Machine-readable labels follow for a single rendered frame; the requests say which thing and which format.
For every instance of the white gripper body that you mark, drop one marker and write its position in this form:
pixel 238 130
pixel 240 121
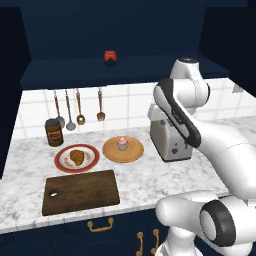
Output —
pixel 154 112

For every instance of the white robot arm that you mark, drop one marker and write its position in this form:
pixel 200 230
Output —
pixel 230 156

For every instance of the red jam jar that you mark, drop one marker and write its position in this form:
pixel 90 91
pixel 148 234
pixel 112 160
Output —
pixel 110 58

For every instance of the brown croissant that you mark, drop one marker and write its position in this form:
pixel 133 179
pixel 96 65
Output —
pixel 77 157

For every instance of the brown jar with dark lid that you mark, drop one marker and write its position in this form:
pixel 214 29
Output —
pixel 54 134

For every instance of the navy cabinet door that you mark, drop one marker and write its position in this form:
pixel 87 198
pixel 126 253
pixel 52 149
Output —
pixel 11 100
pixel 233 43

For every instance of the dark wooden cutting board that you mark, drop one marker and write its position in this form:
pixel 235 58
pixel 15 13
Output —
pixel 83 191

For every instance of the silver toaster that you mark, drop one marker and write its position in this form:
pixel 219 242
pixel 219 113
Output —
pixel 166 143

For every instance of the round wooden plate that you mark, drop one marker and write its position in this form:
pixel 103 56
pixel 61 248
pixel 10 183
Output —
pixel 133 151

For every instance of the pink cupcake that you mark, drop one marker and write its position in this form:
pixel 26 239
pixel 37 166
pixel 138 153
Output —
pixel 122 143

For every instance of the hanging wooden fork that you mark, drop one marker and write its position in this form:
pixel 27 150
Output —
pixel 100 115

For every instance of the hanging wooden spoon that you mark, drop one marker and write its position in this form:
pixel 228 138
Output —
pixel 80 119

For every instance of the hanging grey spoon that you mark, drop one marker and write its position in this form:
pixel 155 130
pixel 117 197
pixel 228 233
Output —
pixel 70 125

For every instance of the hanging metal ladle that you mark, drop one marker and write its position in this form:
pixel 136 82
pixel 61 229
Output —
pixel 59 120

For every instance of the red rimmed plate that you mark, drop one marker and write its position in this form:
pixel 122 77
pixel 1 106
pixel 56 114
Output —
pixel 63 163

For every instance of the navy drawer front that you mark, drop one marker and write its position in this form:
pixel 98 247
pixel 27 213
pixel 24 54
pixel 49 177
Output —
pixel 133 221

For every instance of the grey wall socket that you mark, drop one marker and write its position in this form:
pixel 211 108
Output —
pixel 238 88

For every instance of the navy open wall cabinet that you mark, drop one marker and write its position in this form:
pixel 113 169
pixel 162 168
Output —
pixel 73 40

